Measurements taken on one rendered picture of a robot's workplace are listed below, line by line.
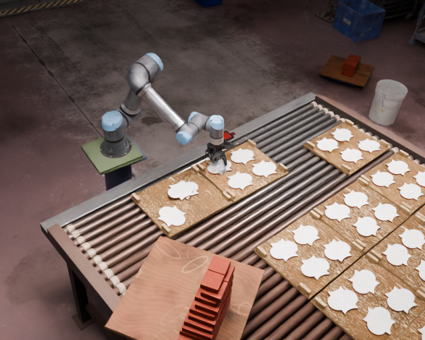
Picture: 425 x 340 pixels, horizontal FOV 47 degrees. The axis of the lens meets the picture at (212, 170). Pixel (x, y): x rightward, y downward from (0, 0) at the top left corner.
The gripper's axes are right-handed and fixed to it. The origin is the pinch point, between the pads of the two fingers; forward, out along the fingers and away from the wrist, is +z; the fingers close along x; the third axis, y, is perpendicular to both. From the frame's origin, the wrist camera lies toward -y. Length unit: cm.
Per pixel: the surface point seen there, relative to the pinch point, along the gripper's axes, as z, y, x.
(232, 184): -0.2, 3.7, 15.7
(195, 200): -1.1, 26.6, 13.1
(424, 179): 8, -90, 76
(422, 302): 2, -17, 123
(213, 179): 0.4, 8.8, 5.6
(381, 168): 8, -78, 54
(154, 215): -3, 50, 10
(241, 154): 1.7, -17.5, -0.7
